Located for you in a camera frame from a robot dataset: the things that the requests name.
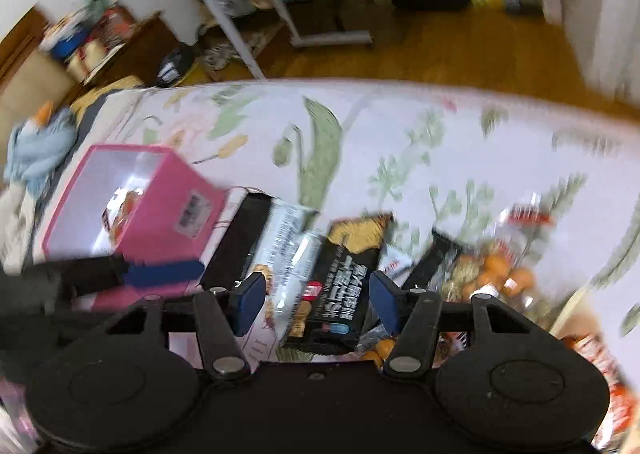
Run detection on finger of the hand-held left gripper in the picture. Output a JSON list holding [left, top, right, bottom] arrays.
[[59, 253, 206, 298]]

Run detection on light blue cloth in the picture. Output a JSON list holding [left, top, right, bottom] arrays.
[[4, 101, 79, 191]]

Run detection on wooden nightstand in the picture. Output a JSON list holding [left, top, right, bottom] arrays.
[[0, 4, 168, 145]]

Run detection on pink storage box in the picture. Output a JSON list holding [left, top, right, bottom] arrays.
[[41, 144, 229, 311]]

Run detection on white clothes rack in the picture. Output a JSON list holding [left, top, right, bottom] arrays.
[[139, 0, 374, 81]]

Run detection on white cloth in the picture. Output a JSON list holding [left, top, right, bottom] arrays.
[[0, 184, 47, 276]]

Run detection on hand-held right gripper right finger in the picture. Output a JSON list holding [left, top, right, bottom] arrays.
[[370, 270, 547, 381]]

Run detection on floral bedsheet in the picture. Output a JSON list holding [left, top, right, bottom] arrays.
[[30, 78, 640, 454]]

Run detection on dark shoe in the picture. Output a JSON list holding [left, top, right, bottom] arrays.
[[155, 44, 202, 88]]

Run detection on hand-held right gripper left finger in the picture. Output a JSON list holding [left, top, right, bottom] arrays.
[[106, 273, 268, 382]]

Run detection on instant noodle packet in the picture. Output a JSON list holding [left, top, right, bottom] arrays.
[[554, 329, 632, 451]]

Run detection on small white red packet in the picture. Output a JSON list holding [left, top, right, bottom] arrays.
[[377, 246, 416, 281]]

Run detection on flat black snack packet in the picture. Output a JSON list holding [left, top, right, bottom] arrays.
[[200, 194, 274, 293]]

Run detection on clear bag of orange snacks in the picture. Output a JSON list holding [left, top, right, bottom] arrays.
[[440, 194, 557, 316]]

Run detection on red white snack packet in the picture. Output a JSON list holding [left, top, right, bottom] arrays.
[[101, 188, 147, 244]]

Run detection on black yellow snack packet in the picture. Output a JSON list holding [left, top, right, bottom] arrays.
[[282, 214, 396, 356]]

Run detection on clutter pile on nightstand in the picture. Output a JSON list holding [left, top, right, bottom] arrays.
[[39, 0, 138, 85]]

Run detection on white silver snack packet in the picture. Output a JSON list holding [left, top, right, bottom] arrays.
[[250, 199, 327, 341]]

